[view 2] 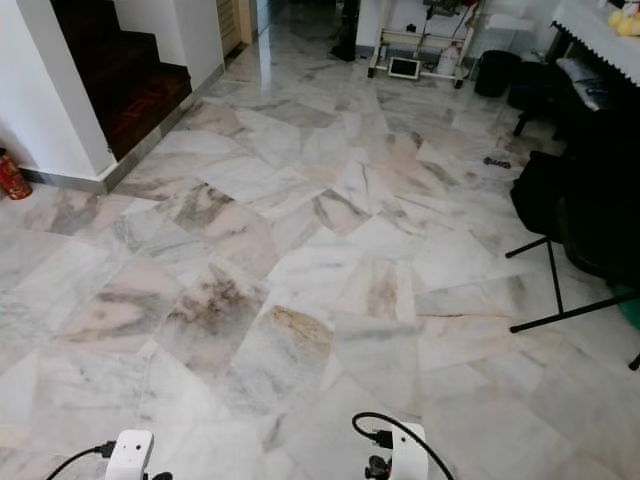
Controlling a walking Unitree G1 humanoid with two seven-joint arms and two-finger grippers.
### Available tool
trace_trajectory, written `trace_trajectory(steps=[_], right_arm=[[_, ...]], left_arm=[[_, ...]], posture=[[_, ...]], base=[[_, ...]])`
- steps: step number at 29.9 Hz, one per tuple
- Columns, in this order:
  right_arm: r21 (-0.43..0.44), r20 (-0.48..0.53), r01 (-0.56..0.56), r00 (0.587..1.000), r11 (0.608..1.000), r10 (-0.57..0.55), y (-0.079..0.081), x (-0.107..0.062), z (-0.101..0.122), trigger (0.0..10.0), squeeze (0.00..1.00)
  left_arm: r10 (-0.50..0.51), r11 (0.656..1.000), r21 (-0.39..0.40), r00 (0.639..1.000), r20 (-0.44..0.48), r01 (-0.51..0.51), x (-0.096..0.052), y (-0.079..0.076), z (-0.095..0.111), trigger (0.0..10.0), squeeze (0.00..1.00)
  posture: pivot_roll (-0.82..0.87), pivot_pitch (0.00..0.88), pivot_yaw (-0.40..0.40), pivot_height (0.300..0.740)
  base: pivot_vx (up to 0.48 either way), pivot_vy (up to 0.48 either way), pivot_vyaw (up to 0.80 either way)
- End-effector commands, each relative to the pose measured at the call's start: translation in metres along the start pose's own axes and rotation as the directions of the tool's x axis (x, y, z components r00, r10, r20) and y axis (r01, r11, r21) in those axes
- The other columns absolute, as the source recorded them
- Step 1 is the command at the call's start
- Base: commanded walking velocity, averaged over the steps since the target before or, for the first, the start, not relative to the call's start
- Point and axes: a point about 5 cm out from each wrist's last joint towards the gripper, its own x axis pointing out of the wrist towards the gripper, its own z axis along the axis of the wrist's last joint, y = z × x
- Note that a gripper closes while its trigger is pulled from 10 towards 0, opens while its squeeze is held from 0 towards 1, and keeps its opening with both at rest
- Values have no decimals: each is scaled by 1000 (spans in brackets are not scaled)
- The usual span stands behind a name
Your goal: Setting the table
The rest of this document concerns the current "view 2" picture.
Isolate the black bag on stand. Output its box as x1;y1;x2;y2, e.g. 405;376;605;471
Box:
505;120;640;372

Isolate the white framed tablet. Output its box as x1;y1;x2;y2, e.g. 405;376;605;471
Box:
387;57;422;81

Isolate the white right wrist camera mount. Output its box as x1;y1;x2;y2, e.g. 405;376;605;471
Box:
390;423;429;480

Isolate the black waste bin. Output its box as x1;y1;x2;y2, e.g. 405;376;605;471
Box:
474;49;522;99

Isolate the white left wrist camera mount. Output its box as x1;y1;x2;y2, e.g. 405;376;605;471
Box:
105;430;155;480

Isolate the yellow fruit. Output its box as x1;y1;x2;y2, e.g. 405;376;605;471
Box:
607;6;640;39

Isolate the red fire extinguisher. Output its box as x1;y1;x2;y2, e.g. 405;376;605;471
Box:
0;150;34;202

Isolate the white plastic bottle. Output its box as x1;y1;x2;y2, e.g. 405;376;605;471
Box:
437;42;461;79

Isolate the dark wooden staircase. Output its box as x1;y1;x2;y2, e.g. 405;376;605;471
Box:
50;0;194;161

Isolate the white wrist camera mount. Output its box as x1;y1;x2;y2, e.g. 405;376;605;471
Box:
390;423;429;480
105;430;155;480

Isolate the white wheeled rack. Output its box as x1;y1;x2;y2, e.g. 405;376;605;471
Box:
367;0;473;90

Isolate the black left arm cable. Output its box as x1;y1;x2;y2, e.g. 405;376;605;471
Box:
46;441;117;480

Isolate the tall black appliance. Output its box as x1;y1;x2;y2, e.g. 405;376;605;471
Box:
329;0;361;63

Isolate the light wooden door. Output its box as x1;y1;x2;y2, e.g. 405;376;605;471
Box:
217;0;257;57

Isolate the table with white lace cloth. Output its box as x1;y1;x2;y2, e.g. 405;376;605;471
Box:
550;0;640;87

